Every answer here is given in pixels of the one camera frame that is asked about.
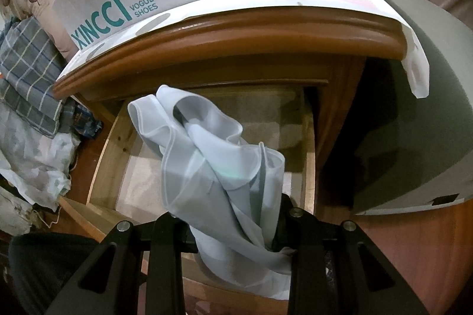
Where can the blue printed packet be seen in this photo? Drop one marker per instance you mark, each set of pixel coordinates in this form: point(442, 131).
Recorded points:
point(85, 122)

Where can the pale grey underwear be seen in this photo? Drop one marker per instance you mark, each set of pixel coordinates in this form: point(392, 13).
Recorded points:
point(207, 170)

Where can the small black block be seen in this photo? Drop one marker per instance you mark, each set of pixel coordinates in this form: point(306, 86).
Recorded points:
point(445, 199)

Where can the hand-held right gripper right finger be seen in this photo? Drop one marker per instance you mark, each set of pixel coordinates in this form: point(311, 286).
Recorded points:
point(282, 226)

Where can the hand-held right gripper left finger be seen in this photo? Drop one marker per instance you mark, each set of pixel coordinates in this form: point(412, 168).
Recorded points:
point(173, 237)

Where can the white printed cloth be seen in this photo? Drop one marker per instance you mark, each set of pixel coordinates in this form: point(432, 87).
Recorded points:
point(33, 159)

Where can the brown wooden nightstand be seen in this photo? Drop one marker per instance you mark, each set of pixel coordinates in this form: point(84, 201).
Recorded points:
point(258, 41)

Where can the grey plaid blanket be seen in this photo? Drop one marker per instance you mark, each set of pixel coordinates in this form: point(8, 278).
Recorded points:
point(26, 71)

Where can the wooden drawer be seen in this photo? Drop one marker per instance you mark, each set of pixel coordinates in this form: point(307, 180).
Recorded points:
point(258, 115)

